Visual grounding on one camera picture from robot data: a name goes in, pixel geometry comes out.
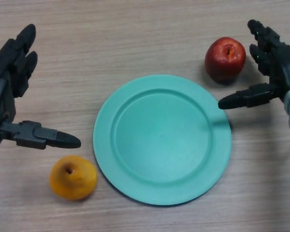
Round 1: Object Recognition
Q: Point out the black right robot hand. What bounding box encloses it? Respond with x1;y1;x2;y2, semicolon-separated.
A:
218;19;290;110

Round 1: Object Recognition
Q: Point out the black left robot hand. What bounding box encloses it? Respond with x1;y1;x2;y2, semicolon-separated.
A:
0;23;82;150

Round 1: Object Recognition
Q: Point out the red apple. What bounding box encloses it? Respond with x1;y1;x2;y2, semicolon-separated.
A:
204;37;247;83

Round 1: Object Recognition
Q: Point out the green round plate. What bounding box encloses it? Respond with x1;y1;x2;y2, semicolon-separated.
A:
93;74;232;206

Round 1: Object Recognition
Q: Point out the yellow pear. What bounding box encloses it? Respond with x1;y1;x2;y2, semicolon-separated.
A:
49;155;98;201

